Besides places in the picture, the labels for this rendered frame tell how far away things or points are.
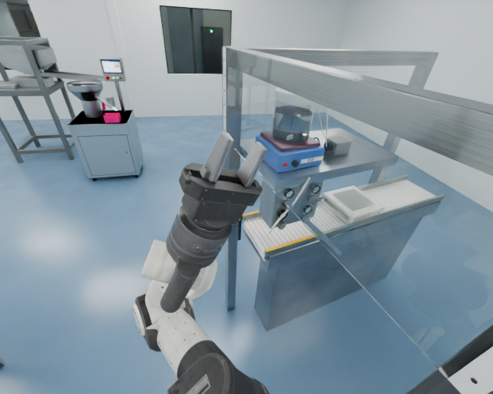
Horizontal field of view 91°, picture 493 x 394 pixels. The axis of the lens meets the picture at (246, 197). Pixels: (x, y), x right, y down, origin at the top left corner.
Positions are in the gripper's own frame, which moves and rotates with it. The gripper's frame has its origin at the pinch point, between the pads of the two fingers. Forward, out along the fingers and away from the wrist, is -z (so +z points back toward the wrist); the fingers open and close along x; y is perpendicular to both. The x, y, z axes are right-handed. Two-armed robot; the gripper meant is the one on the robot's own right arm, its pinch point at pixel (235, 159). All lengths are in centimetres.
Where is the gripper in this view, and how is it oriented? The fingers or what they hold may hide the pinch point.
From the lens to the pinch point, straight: 32.6
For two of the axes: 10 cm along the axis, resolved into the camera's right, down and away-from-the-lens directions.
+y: -4.0, -6.4, 6.5
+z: -4.4, 7.6, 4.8
